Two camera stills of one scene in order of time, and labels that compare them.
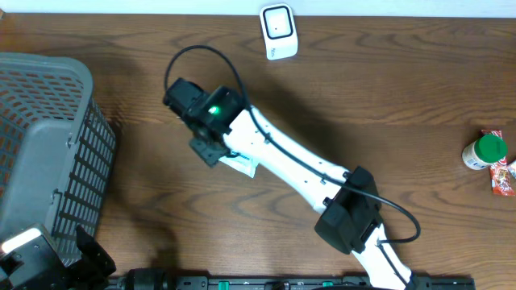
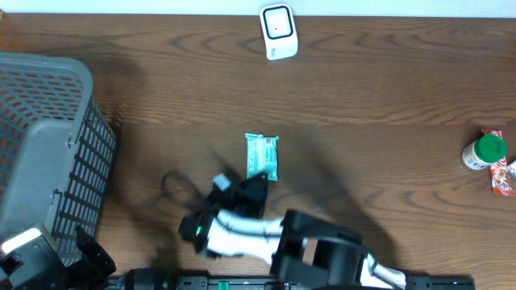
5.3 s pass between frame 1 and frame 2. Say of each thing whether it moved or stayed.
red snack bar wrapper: stayed
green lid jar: stayed
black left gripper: stayed
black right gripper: moved
